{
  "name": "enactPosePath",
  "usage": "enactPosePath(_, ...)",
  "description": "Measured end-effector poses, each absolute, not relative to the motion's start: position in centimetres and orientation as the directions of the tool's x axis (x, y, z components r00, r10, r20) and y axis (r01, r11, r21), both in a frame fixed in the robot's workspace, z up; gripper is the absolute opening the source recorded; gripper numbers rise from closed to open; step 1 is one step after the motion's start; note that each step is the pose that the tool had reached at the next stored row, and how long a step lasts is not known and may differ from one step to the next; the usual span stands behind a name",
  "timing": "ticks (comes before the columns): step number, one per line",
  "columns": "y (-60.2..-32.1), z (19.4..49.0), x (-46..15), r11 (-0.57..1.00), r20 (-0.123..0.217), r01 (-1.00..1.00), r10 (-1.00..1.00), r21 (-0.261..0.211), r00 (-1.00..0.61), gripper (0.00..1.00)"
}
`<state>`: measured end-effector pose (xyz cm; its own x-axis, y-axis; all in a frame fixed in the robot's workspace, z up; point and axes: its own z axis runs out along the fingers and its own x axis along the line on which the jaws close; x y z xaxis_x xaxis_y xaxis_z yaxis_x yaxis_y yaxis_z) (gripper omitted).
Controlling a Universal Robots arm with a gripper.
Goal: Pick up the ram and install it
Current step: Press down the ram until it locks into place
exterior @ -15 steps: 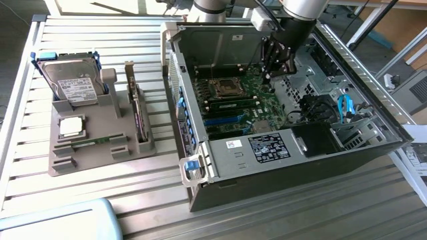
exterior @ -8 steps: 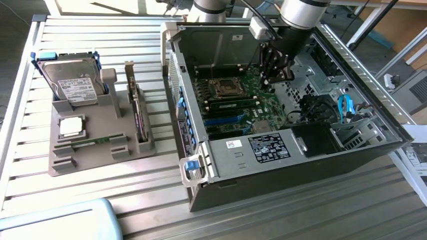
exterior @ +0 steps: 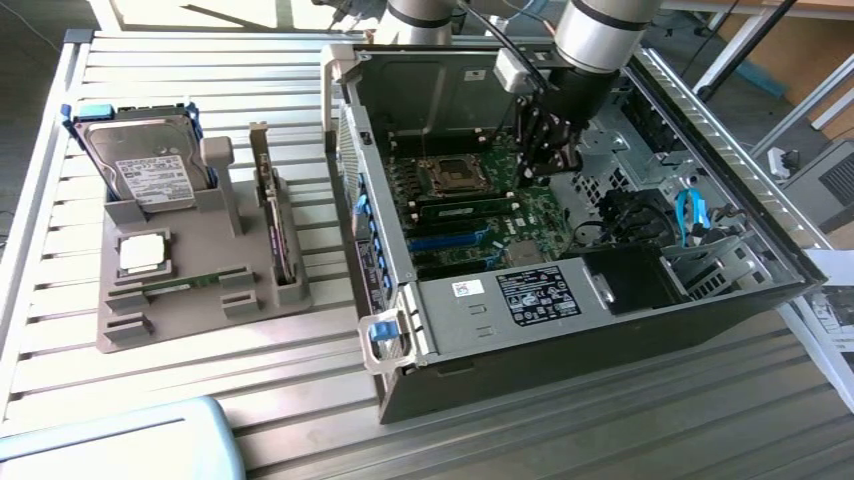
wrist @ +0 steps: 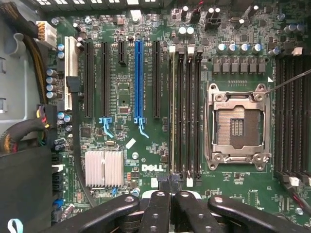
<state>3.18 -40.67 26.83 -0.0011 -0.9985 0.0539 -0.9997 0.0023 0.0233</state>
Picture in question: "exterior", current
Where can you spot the green RAM stick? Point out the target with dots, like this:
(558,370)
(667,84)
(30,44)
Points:
(180,286)

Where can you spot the graphics card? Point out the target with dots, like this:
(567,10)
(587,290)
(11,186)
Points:
(274,200)

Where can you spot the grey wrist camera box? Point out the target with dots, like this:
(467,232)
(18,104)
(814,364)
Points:
(517,70)

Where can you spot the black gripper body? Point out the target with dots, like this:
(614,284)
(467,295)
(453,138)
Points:
(581,95)

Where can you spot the CPU socket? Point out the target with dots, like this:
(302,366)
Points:
(454,175)

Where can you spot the blue disk caddy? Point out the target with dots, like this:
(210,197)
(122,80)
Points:
(94,112)

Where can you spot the silver hard disk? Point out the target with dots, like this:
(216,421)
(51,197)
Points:
(143,160)

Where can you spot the blue case latch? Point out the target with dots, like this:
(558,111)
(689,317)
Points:
(382,332)

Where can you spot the silver disk bay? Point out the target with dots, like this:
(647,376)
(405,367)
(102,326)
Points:
(717,265)

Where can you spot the white desk frame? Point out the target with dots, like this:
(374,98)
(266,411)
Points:
(837,107)

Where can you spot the blue expansion slot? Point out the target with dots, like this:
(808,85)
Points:
(447,241)

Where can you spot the green motherboard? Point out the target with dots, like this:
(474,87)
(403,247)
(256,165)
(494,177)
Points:
(534,215)

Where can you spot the silver CPU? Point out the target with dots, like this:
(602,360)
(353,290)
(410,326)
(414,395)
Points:
(142,252)

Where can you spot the black expansion slot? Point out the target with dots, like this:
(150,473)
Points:
(454,270)

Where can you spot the light blue plastic tray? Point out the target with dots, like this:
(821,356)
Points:
(100,440)

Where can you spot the white power strip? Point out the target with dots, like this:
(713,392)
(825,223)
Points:
(781,162)

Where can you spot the black installed RAM stick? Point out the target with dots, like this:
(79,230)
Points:
(461,209)

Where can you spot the grey parts rack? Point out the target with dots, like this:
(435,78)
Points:
(194,310)

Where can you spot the silver power supply with label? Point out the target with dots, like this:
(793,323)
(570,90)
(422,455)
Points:
(467,310)

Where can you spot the open black PC case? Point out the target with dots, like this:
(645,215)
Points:
(534,380)

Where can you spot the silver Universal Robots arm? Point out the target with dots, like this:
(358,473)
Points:
(601,30)

